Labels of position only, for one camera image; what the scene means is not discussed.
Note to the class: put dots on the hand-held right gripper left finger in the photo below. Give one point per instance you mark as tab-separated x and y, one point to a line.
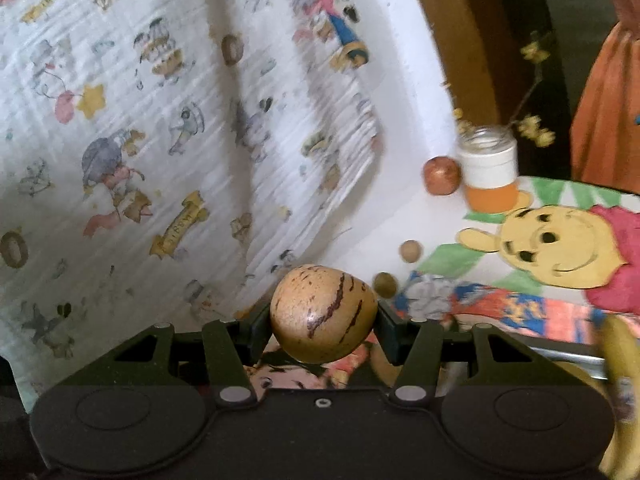
257	332

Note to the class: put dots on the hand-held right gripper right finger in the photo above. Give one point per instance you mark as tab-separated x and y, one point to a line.
392	335

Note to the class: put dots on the green grape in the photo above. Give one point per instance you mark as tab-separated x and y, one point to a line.
385	284

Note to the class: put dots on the striped pepino melon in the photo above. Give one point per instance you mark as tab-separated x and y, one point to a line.
322	312

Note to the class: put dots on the brown longan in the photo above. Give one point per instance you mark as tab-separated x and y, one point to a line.
411	251

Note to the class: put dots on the yellow banana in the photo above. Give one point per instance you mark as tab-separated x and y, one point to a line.
622	360

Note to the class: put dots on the brown round fruit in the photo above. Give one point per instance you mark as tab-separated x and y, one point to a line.
442	175

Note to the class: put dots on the yellow bear drawing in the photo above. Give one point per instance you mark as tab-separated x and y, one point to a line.
550	240

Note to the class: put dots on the orange and white jar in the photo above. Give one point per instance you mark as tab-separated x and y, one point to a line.
490	175

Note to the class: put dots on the printed cartoon blanket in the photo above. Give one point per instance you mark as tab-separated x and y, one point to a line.
150	135

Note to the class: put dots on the yellow flower twig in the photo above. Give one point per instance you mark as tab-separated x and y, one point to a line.
535	125

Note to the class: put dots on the brown wooden post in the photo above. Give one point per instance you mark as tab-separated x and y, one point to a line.
460	35

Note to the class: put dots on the wall poster orange dress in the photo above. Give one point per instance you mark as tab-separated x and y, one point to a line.
610	110

